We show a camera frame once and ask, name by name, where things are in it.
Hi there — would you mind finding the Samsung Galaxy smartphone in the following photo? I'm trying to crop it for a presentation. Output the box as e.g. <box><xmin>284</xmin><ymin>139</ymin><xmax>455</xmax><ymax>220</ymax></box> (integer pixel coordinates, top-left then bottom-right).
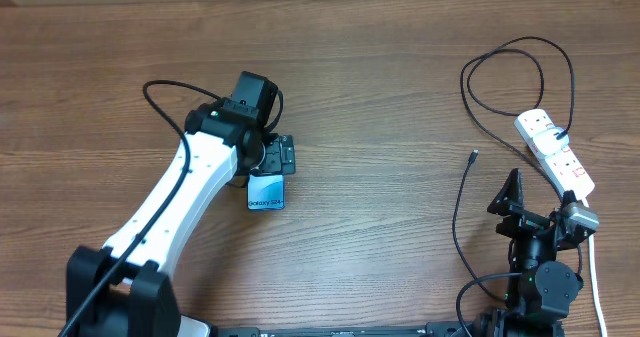
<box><xmin>247</xmin><ymin>175</ymin><xmax>285</xmax><ymax>211</ymax></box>

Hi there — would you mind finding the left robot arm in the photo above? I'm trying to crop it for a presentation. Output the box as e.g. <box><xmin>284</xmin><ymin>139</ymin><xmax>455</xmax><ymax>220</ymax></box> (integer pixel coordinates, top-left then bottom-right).
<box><xmin>60</xmin><ymin>71</ymin><xmax>296</xmax><ymax>337</ymax></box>

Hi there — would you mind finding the white power strip cord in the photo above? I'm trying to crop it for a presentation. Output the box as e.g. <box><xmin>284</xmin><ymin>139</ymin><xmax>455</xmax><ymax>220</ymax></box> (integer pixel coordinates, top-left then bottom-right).
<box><xmin>581</xmin><ymin>196</ymin><xmax>609</xmax><ymax>337</ymax></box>

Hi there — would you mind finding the white power strip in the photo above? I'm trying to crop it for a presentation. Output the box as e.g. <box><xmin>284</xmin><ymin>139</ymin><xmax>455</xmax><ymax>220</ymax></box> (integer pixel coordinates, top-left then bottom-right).
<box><xmin>514</xmin><ymin>109</ymin><xmax>595</xmax><ymax>200</ymax></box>

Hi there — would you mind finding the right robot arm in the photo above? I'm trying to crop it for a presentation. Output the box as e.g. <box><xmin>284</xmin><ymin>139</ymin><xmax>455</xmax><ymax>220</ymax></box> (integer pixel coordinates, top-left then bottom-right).
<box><xmin>461</xmin><ymin>169</ymin><xmax>599</xmax><ymax>336</ymax></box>

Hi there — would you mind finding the black USB charging cable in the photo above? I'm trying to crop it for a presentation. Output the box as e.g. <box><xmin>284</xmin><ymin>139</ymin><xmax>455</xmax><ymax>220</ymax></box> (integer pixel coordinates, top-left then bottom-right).
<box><xmin>451</xmin><ymin>36</ymin><xmax>584</xmax><ymax>303</ymax></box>

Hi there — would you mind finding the white charger plug adapter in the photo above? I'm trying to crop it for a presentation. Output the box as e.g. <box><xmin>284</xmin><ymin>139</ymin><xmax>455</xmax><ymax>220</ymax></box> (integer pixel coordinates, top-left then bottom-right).
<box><xmin>530</xmin><ymin>127</ymin><xmax>569</xmax><ymax>158</ymax></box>

